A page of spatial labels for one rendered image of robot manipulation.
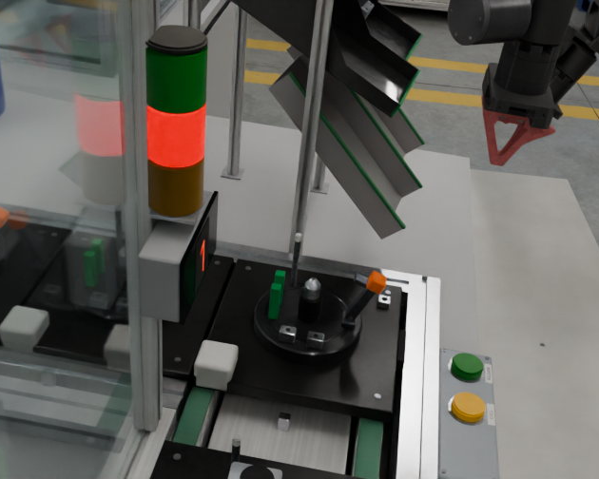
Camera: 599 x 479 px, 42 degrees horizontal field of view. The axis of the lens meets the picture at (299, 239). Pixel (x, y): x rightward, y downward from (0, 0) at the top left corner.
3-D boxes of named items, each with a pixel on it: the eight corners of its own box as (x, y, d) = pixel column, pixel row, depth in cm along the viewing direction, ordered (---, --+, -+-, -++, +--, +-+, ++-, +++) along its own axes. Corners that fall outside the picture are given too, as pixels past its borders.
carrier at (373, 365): (399, 296, 111) (415, 225, 104) (390, 424, 92) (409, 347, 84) (236, 268, 113) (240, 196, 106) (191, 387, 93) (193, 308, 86)
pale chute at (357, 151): (400, 198, 126) (423, 185, 124) (381, 239, 116) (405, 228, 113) (298, 56, 119) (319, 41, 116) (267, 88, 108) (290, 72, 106)
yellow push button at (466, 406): (481, 405, 95) (485, 393, 94) (482, 430, 92) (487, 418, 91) (449, 399, 96) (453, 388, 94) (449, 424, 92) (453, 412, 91)
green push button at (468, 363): (479, 366, 101) (483, 354, 100) (480, 388, 98) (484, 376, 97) (449, 360, 101) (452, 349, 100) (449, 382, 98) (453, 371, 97)
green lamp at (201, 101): (212, 92, 66) (214, 37, 63) (197, 118, 62) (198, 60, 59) (155, 83, 66) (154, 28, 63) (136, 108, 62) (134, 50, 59)
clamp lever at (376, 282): (357, 315, 100) (387, 276, 96) (355, 325, 98) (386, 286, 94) (333, 302, 99) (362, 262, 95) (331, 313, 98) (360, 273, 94)
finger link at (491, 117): (467, 168, 87) (488, 92, 82) (466, 140, 93) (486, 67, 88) (527, 180, 87) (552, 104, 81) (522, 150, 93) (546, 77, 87)
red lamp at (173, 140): (210, 143, 69) (212, 93, 66) (196, 172, 65) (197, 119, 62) (156, 135, 69) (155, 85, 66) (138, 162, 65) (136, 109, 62)
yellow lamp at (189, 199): (208, 192, 72) (210, 145, 69) (194, 221, 68) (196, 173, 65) (156, 182, 72) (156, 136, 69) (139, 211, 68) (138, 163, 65)
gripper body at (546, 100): (488, 114, 80) (507, 47, 76) (484, 76, 89) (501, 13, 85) (550, 125, 80) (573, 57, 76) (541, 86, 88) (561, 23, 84)
